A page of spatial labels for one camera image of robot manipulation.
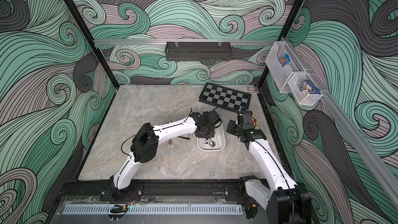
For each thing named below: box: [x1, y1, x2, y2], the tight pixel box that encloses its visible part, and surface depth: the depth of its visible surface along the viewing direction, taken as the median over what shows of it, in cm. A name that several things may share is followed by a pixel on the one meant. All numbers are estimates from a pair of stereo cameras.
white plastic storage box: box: [196, 123, 226, 152], surface depth 89 cm
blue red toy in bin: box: [280, 53, 291, 68], surface depth 85 cm
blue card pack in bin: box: [299, 79, 322, 95], surface depth 67 cm
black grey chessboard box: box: [198, 81, 252, 112], surface depth 110 cm
